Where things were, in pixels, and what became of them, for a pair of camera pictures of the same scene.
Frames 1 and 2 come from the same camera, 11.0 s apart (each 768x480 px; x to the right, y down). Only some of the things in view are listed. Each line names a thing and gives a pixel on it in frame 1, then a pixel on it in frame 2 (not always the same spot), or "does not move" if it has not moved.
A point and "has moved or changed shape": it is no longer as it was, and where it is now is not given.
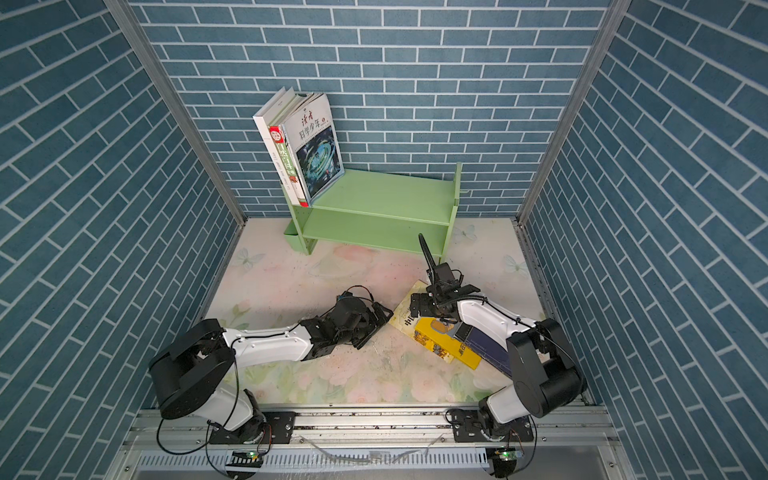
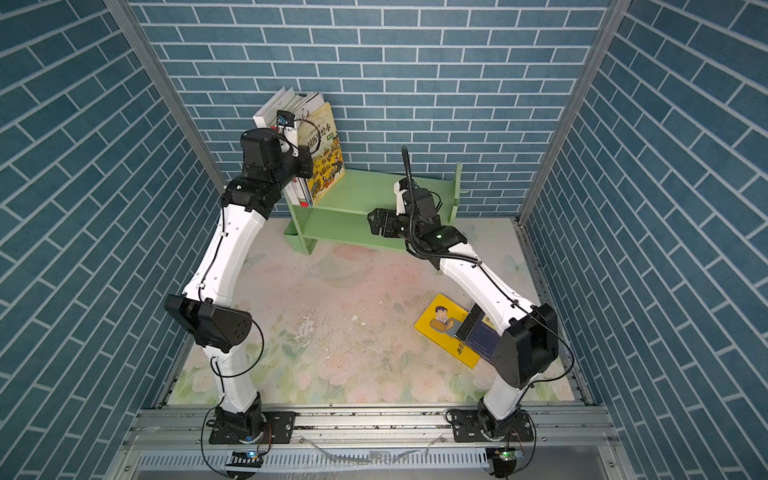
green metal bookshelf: (384, 209) does not move
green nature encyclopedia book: (278, 129) has moved or changed shape
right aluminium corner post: (616, 15) does not move
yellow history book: (404, 321) -> (317, 131)
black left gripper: (374, 324) -> (302, 169)
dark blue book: (485, 347) does not move
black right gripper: (424, 308) -> (383, 213)
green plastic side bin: (292, 237) does not move
